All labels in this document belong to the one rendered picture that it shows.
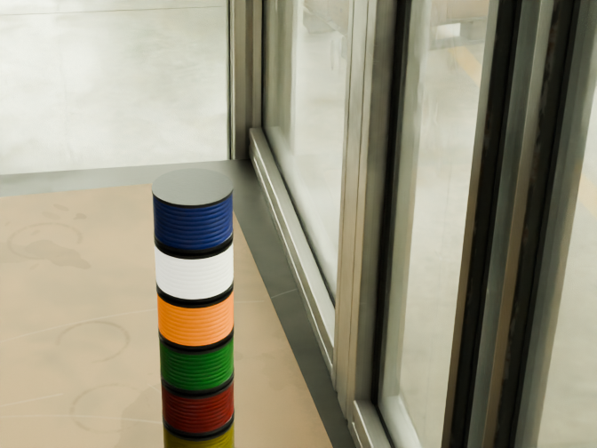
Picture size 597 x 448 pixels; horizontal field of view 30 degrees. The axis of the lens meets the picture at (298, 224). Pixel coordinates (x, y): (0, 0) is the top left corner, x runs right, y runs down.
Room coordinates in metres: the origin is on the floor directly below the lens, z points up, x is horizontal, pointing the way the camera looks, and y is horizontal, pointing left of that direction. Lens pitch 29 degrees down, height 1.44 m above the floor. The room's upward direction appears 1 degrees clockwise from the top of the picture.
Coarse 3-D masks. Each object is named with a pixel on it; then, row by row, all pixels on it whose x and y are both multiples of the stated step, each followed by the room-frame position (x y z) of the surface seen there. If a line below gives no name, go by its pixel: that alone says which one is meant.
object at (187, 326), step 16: (160, 304) 0.54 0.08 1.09; (176, 304) 0.53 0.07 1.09; (192, 304) 0.53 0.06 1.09; (208, 304) 0.53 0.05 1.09; (224, 304) 0.54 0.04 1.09; (160, 320) 0.54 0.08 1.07; (176, 320) 0.53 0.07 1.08; (192, 320) 0.53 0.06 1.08; (208, 320) 0.53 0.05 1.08; (224, 320) 0.54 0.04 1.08; (176, 336) 0.53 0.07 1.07; (192, 336) 0.53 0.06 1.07; (208, 336) 0.53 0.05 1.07; (224, 336) 0.54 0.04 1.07
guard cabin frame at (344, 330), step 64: (256, 0) 1.45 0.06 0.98; (384, 0) 0.84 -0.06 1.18; (512, 0) 0.61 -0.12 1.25; (576, 0) 0.54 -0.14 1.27; (256, 64) 1.45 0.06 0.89; (384, 64) 0.84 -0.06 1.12; (512, 64) 0.61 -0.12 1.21; (256, 128) 1.45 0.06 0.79; (384, 128) 0.84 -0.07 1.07; (384, 192) 0.84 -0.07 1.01; (384, 256) 0.83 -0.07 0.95; (512, 256) 0.55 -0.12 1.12; (320, 320) 0.98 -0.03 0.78; (512, 320) 0.54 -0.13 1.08; (448, 384) 0.63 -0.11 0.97; (512, 384) 0.54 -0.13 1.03
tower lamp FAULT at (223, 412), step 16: (176, 400) 0.53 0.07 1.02; (192, 400) 0.53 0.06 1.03; (208, 400) 0.53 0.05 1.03; (224, 400) 0.54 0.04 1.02; (176, 416) 0.53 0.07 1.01; (192, 416) 0.53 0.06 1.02; (208, 416) 0.53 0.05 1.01; (224, 416) 0.54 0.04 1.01; (192, 432) 0.53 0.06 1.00; (208, 432) 0.53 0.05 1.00
